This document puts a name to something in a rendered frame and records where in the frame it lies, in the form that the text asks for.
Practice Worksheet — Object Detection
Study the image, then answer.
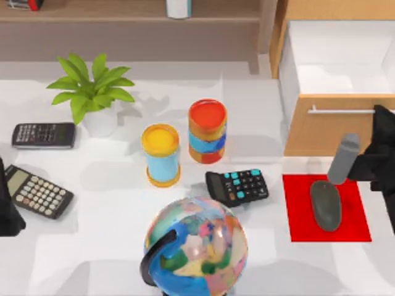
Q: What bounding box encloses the pale grey rounded box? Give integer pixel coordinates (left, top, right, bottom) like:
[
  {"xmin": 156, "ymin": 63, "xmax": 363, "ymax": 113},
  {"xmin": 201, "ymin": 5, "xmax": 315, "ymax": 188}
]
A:
[{"xmin": 326, "ymin": 133, "xmax": 361, "ymax": 186}]

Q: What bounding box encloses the colourful globe with black stand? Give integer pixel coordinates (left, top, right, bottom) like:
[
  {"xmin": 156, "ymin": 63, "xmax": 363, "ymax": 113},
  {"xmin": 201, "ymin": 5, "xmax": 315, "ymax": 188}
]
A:
[{"xmin": 139, "ymin": 197, "xmax": 249, "ymax": 296}]

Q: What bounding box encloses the long metal drawer handle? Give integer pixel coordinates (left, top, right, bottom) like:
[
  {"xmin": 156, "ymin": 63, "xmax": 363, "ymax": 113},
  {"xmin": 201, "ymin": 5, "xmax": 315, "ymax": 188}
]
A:
[{"xmin": 307, "ymin": 105, "xmax": 376, "ymax": 115}]

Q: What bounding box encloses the green plant in white pot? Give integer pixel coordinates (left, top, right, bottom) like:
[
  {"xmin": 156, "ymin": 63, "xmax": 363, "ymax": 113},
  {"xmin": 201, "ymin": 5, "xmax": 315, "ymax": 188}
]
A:
[{"xmin": 46, "ymin": 53, "xmax": 137, "ymax": 138}]

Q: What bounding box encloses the yellow and light blue can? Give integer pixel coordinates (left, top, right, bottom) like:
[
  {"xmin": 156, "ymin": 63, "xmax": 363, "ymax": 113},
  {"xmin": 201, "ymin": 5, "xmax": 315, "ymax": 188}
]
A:
[{"xmin": 141, "ymin": 123, "xmax": 181, "ymax": 189}]

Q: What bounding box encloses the white and teal cup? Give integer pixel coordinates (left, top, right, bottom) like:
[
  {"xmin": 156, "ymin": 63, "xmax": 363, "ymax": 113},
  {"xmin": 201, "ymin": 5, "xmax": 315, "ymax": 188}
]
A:
[{"xmin": 165, "ymin": 0, "xmax": 193, "ymax": 20}]

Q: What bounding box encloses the black calculator with teal keys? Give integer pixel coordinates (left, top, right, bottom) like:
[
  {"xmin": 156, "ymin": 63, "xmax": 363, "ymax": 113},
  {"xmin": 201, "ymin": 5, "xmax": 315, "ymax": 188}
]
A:
[{"xmin": 205, "ymin": 168, "xmax": 270, "ymax": 208}]

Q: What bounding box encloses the black calculator with dark keys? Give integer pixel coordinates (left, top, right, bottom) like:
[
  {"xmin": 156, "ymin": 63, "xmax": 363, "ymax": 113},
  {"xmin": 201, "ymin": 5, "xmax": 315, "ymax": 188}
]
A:
[{"xmin": 11, "ymin": 122, "xmax": 77, "ymax": 150}]

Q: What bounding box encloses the pale wooden drawer front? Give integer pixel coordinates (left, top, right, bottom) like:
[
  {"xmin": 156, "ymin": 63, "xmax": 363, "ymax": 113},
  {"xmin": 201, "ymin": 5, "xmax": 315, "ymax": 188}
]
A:
[{"xmin": 283, "ymin": 93, "xmax": 395, "ymax": 157}]

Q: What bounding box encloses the red and black stapler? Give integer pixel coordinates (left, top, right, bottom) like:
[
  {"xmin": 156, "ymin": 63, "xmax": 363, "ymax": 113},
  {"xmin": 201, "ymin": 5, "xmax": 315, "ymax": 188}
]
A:
[{"xmin": 6, "ymin": 0, "xmax": 46, "ymax": 12}]

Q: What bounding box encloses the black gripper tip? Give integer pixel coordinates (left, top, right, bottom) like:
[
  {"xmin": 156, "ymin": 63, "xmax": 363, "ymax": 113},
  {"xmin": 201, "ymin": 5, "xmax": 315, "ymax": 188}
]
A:
[{"xmin": 0, "ymin": 157, "xmax": 27, "ymax": 238}]

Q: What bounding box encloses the white drawer inside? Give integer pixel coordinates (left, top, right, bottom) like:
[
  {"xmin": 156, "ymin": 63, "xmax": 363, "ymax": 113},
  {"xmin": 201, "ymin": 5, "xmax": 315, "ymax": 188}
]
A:
[{"xmin": 278, "ymin": 19, "xmax": 395, "ymax": 96}]

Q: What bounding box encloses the wooden cupboard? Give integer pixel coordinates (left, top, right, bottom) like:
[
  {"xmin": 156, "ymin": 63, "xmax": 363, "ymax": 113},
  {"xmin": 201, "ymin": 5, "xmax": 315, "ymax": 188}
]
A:
[{"xmin": 267, "ymin": 0, "xmax": 395, "ymax": 80}]

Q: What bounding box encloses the red orange and blue can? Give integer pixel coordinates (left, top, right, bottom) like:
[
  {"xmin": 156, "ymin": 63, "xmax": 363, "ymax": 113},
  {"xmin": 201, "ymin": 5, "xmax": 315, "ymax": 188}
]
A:
[{"xmin": 188, "ymin": 99, "xmax": 228, "ymax": 165}]

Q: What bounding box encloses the wooden open shelf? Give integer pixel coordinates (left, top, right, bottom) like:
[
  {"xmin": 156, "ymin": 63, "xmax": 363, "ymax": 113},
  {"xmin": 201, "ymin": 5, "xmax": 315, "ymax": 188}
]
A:
[{"xmin": 0, "ymin": 0, "xmax": 278, "ymax": 75}]

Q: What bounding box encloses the red square mat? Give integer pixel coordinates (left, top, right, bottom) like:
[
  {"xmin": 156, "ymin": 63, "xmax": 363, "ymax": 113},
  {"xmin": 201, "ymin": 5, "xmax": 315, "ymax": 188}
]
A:
[{"xmin": 282, "ymin": 173, "xmax": 372, "ymax": 243}]

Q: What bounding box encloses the dark grey computer mouse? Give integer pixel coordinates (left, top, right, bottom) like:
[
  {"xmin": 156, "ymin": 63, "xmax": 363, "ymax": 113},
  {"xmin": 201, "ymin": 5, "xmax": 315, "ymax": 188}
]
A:
[{"xmin": 309, "ymin": 180, "xmax": 342, "ymax": 232}]

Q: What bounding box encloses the black calculator with grey keys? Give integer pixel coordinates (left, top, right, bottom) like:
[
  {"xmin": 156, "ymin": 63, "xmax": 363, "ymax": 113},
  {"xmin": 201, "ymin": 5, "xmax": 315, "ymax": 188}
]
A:
[{"xmin": 2, "ymin": 164, "xmax": 75, "ymax": 221}]

